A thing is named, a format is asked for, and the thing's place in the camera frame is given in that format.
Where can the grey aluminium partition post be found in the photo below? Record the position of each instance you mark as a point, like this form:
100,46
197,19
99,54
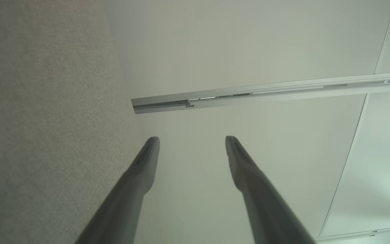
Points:
249,95

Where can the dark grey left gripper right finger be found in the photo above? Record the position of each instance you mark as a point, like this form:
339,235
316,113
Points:
266,210

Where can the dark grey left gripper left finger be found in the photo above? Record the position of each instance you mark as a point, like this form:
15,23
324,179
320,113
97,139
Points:
127,203

